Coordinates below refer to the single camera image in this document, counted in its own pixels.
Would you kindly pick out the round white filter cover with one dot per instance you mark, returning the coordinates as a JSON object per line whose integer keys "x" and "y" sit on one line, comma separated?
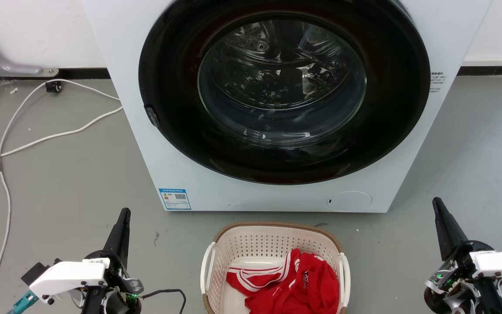
{"x": 349, "y": 201}

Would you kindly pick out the white front-load washing machine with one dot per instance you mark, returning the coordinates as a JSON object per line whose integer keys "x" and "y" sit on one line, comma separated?
{"x": 408, "y": 144}

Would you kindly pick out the white left wrist camera cover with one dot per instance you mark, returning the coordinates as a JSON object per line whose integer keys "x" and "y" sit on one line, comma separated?
{"x": 69, "y": 274}

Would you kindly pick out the black round washer door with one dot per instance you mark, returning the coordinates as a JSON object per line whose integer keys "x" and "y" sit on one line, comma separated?
{"x": 177, "y": 100}

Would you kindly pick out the small printed text sticker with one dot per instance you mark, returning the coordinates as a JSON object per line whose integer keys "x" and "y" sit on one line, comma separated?
{"x": 436, "y": 82}

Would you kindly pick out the small black floor clip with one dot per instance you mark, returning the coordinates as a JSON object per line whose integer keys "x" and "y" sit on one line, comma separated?
{"x": 53, "y": 86}

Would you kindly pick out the beige plastic laundry basket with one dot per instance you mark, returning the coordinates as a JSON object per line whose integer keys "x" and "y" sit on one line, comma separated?
{"x": 255, "y": 244}

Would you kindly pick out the red white-striped garment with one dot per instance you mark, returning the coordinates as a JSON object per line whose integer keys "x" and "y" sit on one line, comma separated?
{"x": 307, "y": 283}

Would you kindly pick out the white wrist camera cover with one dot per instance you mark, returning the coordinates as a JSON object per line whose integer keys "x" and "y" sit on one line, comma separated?
{"x": 501, "y": 264}
{"x": 69, "y": 274}

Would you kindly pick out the white right wrist camera cover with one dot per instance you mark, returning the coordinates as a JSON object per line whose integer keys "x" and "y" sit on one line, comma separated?
{"x": 501, "y": 264}

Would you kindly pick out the blue energy label sticker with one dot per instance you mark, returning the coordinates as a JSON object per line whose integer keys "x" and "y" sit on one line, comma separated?
{"x": 174, "y": 199}

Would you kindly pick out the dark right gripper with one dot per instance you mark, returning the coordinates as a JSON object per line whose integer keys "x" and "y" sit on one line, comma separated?
{"x": 456, "y": 283}

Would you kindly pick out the steel washer drum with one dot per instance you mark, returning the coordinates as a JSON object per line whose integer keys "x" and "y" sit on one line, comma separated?
{"x": 277, "y": 74}

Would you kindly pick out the teal connector piece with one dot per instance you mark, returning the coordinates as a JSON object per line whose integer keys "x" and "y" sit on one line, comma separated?
{"x": 22, "y": 303}

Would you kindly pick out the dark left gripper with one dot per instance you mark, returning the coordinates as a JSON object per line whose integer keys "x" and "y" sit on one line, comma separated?
{"x": 118, "y": 279}

